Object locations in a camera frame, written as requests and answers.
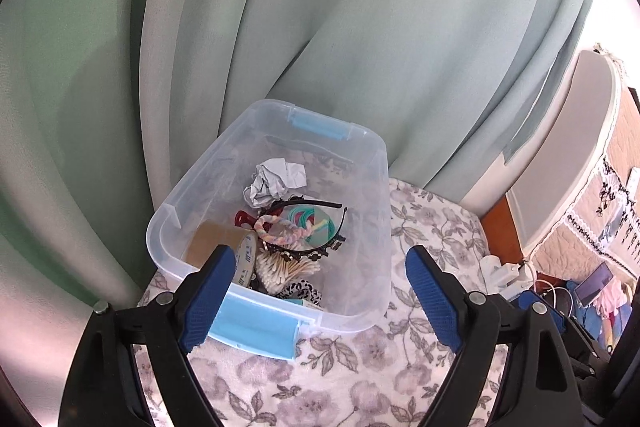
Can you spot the white padded panel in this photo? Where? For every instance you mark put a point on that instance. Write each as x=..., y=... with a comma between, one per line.
x=565, y=147

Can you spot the pink and white knitted item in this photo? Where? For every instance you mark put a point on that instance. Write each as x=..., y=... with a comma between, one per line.
x=615, y=297

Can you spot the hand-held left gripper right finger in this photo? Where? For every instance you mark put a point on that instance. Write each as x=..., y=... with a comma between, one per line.
x=430, y=302

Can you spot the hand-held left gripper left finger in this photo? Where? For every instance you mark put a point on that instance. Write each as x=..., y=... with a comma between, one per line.
x=210, y=302

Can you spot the beige quilted lace cover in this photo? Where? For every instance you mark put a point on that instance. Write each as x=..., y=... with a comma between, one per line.
x=575, y=237

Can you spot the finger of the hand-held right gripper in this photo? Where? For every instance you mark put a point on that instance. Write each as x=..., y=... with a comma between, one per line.
x=575, y=332

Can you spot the clear bag of toothpicks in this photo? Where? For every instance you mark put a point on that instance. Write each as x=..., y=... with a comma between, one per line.
x=285, y=272

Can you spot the red claw hair clip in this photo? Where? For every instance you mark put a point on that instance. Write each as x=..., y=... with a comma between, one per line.
x=242, y=218

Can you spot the brown wooden frame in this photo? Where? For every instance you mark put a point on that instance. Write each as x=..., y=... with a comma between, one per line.
x=502, y=227

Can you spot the small teal box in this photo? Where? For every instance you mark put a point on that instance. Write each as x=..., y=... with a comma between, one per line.
x=302, y=303

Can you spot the brown round clock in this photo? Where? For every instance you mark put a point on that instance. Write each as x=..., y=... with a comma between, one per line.
x=215, y=239

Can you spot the leopard print scrunchie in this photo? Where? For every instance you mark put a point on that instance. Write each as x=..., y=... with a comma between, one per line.
x=300, y=291

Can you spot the clear plastic storage container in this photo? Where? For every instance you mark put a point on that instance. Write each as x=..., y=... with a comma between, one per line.
x=350, y=257

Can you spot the white power strip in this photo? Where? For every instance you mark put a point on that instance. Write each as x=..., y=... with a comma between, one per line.
x=492, y=272

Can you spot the white paper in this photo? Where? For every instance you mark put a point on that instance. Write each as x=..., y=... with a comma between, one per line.
x=272, y=182

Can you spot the pale green curtain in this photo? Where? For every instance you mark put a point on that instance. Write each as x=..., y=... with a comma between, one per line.
x=350, y=32

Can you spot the blue rectangular object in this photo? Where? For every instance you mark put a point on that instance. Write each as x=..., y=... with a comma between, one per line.
x=592, y=282

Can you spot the floral fleece blanket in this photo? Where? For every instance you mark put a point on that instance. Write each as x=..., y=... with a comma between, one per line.
x=435, y=227

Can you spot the black beaded headband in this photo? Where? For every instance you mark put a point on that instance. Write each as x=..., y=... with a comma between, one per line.
x=330, y=248

